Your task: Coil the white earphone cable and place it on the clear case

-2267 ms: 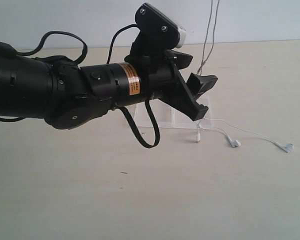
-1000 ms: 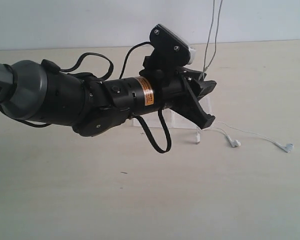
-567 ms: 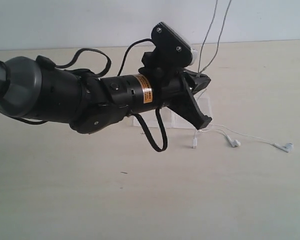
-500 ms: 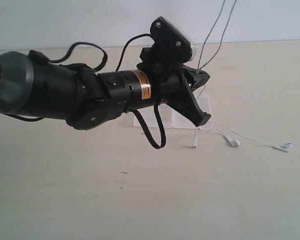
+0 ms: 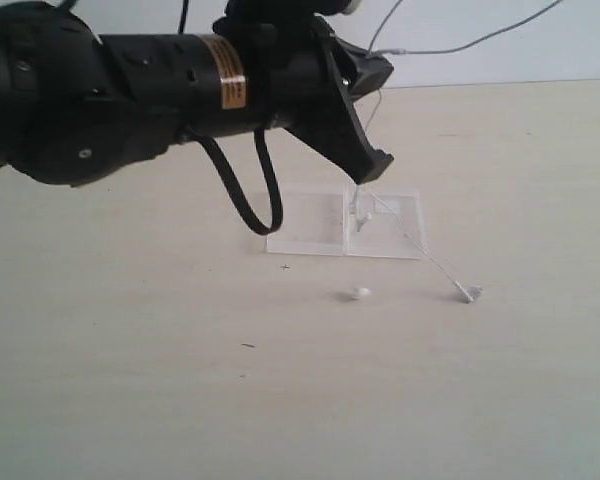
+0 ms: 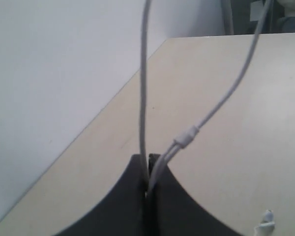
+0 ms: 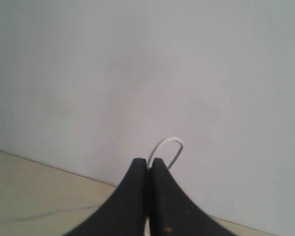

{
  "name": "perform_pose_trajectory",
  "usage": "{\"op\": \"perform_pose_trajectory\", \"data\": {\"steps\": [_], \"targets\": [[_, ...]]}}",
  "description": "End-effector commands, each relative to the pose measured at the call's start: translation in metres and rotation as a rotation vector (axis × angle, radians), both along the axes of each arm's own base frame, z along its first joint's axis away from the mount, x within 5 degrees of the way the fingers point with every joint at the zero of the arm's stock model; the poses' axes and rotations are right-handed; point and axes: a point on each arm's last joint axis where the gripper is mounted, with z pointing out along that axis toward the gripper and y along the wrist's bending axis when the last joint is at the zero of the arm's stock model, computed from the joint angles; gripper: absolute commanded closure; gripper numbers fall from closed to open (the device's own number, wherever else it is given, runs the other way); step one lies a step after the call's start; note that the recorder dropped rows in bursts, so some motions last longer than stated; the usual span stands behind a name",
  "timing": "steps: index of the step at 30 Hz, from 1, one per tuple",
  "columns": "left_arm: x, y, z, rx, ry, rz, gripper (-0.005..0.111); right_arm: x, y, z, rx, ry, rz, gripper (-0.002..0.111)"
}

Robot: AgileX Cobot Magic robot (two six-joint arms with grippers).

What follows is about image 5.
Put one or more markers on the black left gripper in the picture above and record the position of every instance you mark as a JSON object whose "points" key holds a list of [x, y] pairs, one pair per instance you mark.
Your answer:
{"points": [[288, 69]]}

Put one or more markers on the white wired earphones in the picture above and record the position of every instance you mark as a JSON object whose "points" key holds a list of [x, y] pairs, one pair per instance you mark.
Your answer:
{"points": [[468, 295]]}

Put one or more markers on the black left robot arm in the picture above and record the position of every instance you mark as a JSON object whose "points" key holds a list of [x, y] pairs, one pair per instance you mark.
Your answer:
{"points": [[76, 107]]}

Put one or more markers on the clear plastic hinged case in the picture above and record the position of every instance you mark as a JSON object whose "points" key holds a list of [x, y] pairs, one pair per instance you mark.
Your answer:
{"points": [[349, 221]]}

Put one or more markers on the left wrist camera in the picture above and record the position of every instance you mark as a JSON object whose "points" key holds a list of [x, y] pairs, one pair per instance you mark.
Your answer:
{"points": [[269, 10]]}

